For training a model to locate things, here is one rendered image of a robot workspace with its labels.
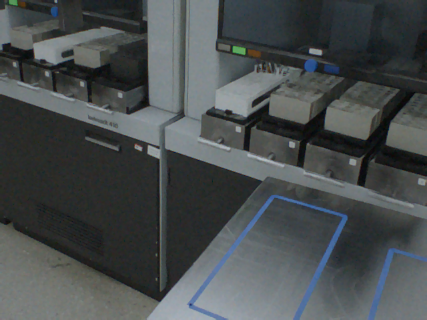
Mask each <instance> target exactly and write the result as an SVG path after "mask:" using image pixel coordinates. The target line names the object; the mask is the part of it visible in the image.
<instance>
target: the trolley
mask: <svg viewBox="0 0 427 320"><path fill-rule="evenodd" d="M146 320H427V219H424V218H420V217H418V216H414V215H410V214H406V213H402V212H398V211H394V210H390V209H388V208H385V207H380V206H377V205H372V204H369V203H364V202H361V201H359V200H355V199H351V198H347V197H343V196H339V195H335V194H332V193H329V192H326V191H321V190H318V189H314V188H310V187H306V186H303V185H298V184H295V183H292V182H289V181H284V180H281V179H276V178H273V177H266V178H265V179H264V180H263V181H262V183H261V185H260V186H259V187H258V188H257V189H256V190H255V191H254V192H253V193H252V194H251V195H250V198H249V199H248V200H247V201H246V202H245V203H244V204H243V205H242V206H241V208H240V209H239V210H238V212H237V213H236V214H235V215H234V216H233V217H232V218H231V219H230V221H229V222H228V223H227V224H226V226H225V227H224V228H223V229H222V230H221V231H220V232H219V233H218V234H217V236H216V237H215V238H214V239H213V241H212V242H211V243H210V244H209V245H208V246H207V247H206V248H205V251H204V252H203V253H202V254H201V255H200V256H199V257H198V258H197V259H196V261H195V262H194V263H193V264H192V266H191V267H190V268H188V270H187V271H186V272H185V273H184V275H183V276H182V277H181V279H180V280H179V281H178V282H177V283H176V284H175V285H174V286H173V288H172V289H171V291H170V292H169V293H167V295H166V296H165V297H164V298H163V300H162V301H161V302H160V303H159V305H158V306H157V307H156V308H155V309H154V310H153V311H152V313H151V315H149V316H148V317H147V319H146Z"/></svg>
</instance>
